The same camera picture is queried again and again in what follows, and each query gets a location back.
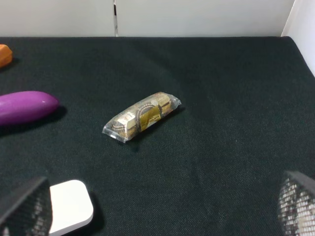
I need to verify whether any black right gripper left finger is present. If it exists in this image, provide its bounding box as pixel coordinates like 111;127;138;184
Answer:
0;177;53;236

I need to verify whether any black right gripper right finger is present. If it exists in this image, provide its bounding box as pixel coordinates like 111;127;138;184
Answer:
278;171;315;236

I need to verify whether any white rounded flat box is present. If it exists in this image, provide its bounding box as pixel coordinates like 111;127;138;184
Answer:
49;179;94;236

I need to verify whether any purple toy eggplant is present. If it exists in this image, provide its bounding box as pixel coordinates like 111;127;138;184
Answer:
0;91;59;126

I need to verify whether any wrapped snack bar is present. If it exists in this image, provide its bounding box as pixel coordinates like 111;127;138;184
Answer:
102;92;182;143

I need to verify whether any orange toy waffle slice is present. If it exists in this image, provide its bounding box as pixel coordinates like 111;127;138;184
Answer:
0;44;13;68

